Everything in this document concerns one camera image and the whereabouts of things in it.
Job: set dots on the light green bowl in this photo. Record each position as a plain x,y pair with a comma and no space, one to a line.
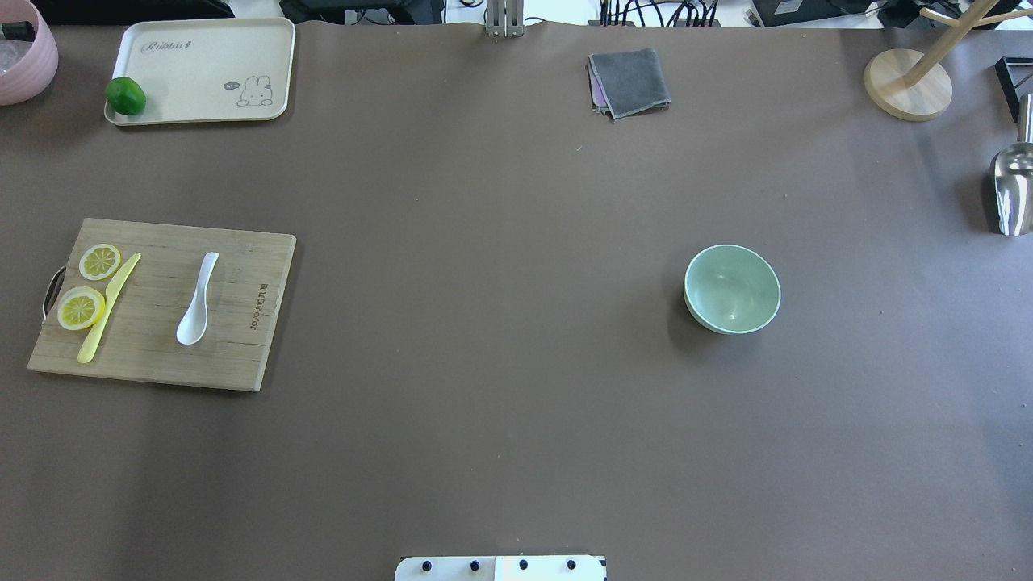
731,290

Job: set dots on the white ceramic spoon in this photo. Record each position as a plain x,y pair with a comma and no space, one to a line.
193,324

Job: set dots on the pink bowl with ice cubes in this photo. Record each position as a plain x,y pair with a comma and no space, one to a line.
36,66

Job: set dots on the grey folded cloth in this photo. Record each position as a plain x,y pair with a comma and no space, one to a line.
627,83

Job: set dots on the bamboo cutting board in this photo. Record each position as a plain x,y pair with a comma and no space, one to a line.
244,298

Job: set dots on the cream rabbit tray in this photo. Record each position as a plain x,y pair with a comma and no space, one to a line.
207,70

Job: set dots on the yellow plastic knife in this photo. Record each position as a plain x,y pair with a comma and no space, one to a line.
89,347

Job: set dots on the single lemon slice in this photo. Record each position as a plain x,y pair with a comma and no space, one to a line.
99,262

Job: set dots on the stacked lemon slices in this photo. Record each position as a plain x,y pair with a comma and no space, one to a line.
80,307

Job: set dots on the green lime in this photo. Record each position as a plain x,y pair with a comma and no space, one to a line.
125,96

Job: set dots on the wooden stand with round base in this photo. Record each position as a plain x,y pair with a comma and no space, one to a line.
915,87

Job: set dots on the steel scoop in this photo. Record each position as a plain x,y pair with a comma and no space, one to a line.
1012,177

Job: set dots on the aluminium frame post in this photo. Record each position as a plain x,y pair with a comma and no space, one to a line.
504,18

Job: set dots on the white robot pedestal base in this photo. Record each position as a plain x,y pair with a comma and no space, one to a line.
503,567

